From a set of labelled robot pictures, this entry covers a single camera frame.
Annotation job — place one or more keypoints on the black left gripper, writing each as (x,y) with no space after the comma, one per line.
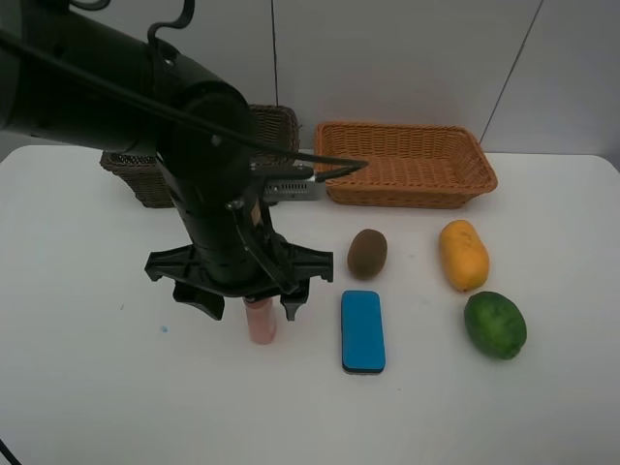
(202,284)

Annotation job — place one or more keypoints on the pink bottle white cap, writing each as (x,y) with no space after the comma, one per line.
(261,320)

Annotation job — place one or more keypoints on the yellow mango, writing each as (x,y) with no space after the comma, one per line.
(463,256)

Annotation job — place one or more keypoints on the bumpy green citrus fruit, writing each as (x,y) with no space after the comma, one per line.
(495,325)

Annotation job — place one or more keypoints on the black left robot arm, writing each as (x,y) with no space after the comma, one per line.
(68,78)

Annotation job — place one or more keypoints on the blue whiteboard eraser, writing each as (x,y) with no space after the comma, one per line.
(362,334)

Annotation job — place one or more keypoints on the brown kiwi fruit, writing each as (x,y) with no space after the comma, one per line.
(367,254)

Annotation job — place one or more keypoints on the dark brown wicker basket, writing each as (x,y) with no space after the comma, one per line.
(275,125)

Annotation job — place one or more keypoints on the orange wicker basket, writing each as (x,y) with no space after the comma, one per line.
(421,166)

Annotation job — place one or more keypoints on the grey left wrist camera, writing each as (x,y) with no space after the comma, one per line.
(286,183)

